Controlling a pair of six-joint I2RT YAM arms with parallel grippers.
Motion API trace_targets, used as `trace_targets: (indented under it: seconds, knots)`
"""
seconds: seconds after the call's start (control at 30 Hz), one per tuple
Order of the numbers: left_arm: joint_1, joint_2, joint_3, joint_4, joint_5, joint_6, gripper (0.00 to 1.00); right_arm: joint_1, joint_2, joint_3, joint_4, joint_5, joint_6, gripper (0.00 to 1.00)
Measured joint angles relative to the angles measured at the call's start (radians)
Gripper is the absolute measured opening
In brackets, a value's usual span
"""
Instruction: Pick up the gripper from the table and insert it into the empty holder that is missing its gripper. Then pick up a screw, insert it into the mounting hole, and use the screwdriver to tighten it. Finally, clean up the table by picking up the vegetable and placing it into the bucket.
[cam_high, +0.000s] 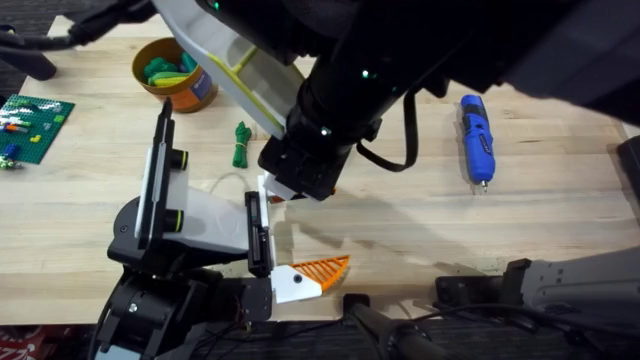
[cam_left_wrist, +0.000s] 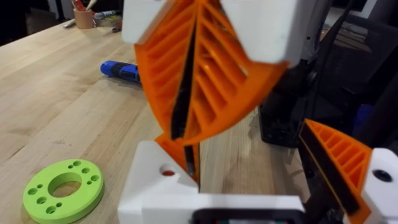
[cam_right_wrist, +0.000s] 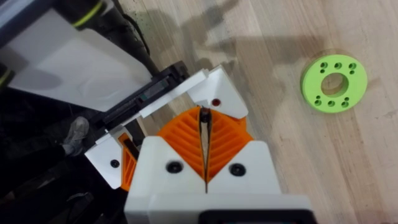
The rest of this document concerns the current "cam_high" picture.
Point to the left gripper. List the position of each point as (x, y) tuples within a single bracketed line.
[(215, 227)]

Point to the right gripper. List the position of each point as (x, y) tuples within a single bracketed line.
[(305, 160)]

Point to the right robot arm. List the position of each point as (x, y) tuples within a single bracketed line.
[(500, 40)]

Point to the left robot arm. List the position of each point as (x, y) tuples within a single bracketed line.
[(114, 354)]

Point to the green toy vegetable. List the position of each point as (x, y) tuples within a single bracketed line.
[(242, 147)]

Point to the blue electric screwdriver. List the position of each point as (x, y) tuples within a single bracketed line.
[(477, 140)]

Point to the right upright wrist plate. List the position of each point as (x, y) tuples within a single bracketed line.
[(225, 65)]

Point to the upright wrist plate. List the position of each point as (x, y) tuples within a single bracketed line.
[(225, 65), (156, 170)]

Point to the orange tub with toys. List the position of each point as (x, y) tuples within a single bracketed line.
[(185, 95)]

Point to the left upright wrist plate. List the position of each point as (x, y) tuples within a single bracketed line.
[(156, 170)]

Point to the red printed box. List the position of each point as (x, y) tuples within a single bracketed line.
[(30, 345)]

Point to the green board with toy blocks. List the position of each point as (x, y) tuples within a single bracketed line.
[(30, 125)]

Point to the black chair base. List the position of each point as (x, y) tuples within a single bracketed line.
[(30, 62)]

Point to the black box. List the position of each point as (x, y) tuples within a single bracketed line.
[(631, 165)]

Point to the black mount pole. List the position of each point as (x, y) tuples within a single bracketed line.
[(390, 335)]

